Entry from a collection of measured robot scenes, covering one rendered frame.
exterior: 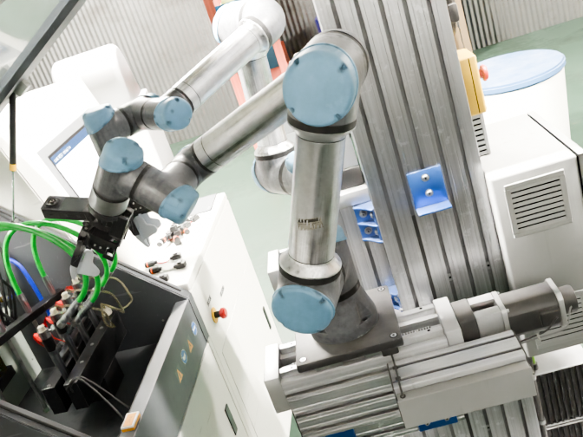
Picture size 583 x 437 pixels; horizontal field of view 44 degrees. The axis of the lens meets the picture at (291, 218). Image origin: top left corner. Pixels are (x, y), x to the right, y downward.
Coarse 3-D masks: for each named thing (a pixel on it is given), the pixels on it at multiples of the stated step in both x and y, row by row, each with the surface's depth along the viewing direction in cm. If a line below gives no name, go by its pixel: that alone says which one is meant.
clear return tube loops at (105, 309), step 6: (78, 276) 202; (120, 282) 202; (126, 288) 203; (132, 300) 206; (60, 306) 189; (66, 306) 189; (102, 306) 206; (108, 306) 205; (120, 306) 198; (126, 306) 205; (102, 312) 201; (108, 312) 207; (102, 318) 199; (108, 318) 190; (108, 324) 195; (114, 324) 191
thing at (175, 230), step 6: (192, 216) 254; (198, 216) 255; (186, 222) 251; (192, 222) 254; (174, 228) 242; (180, 228) 245; (186, 228) 246; (168, 234) 242; (174, 234) 242; (180, 234) 242; (162, 240) 239; (168, 240) 244; (174, 240) 236
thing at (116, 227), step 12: (96, 216) 139; (108, 216) 139; (120, 216) 140; (84, 228) 143; (96, 228) 144; (108, 228) 143; (120, 228) 142; (84, 240) 144; (96, 240) 143; (108, 240) 143; (120, 240) 144; (108, 252) 146
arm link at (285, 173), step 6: (288, 156) 193; (282, 162) 196; (288, 162) 190; (282, 168) 195; (288, 168) 190; (282, 174) 194; (288, 174) 192; (282, 180) 195; (288, 180) 193; (282, 186) 196; (288, 186) 194; (288, 192) 197
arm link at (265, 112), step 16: (368, 64) 121; (256, 96) 133; (272, 96) 130; (240, 112) 134; (256, 112) 132; (272, 112) 131; (224, 128) 136; (240, 128) 134; (256, 128) 134; (272, 128) 134; (192, 144) 142; (208, 144) 138; (224, 144) 137; (240, 144) 136; (176, 160) 140; (192, 160) 140; (208, 160) 139; (224, 160) 140; (208, 176) 143
